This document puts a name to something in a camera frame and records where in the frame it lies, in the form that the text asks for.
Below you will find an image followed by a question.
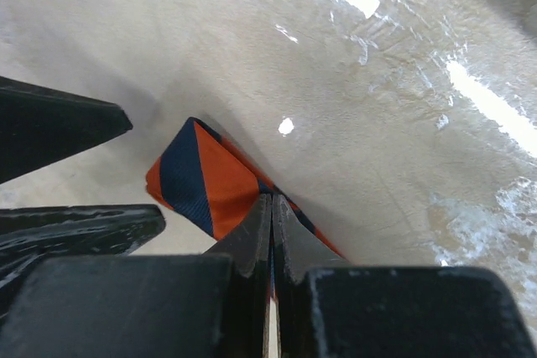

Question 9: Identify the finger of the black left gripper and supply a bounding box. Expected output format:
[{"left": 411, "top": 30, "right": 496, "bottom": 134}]
[
  {"left": 1, "top": 77, "right": 133, "bottom": 183},
  {"left": 1, "top": 205, "right": 165, "bottom": 316}
]

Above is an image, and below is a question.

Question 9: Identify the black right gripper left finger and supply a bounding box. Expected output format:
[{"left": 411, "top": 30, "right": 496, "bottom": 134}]
[{"left": 206, "top": 195, "right": 272, "bottom": 357}]

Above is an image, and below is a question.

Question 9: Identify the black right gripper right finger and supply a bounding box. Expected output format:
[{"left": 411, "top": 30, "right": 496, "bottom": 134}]
[{"left": 272, "top": 195, "right": 351, "bottom": 357}]

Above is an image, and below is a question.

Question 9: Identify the orange navy striped tie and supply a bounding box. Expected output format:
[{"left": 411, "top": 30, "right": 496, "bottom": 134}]
[{"left": 145, "top": 117, "right": 347, "bottom": 261}]

